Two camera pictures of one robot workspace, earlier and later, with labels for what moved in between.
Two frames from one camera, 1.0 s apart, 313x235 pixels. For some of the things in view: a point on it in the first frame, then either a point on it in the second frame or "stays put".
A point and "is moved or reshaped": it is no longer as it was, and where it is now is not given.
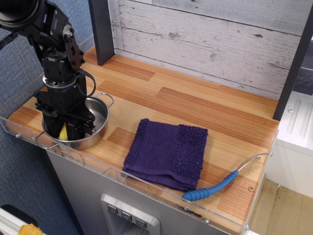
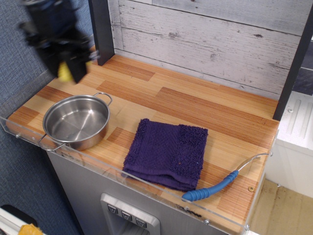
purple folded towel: x=167 y=155 stays put
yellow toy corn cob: x=63 y=135 is moved or reshaped
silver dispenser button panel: x=122 y=218 stays put
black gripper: x=65 y=96 -> x=53 y=28
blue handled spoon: x=195 y=195 stays put
